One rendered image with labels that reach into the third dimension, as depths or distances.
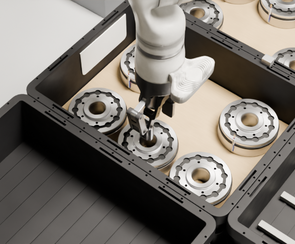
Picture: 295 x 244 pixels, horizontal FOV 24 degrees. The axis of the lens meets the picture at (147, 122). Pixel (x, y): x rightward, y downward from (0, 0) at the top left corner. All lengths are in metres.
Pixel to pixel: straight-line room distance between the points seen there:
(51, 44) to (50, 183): 0.46
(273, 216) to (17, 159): 0.44
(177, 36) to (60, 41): 0.61
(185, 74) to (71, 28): 0.60
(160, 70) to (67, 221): 0.30
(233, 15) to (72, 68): 0.37
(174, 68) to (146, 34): 0.08
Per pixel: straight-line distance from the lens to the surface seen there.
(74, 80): 1.27
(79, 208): 1.15
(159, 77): 1.03
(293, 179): 1.20
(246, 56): 1.22
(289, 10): 1.41
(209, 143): 1.22
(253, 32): 1.40
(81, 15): 1.62
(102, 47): 1.29
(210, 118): 1.25
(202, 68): 1.04
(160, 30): 0.97
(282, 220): 1.16
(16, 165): 1.21
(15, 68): 1.52
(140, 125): 1.09
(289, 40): 1.40
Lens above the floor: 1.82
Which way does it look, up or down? 53 degrees down
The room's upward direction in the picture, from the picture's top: straight up
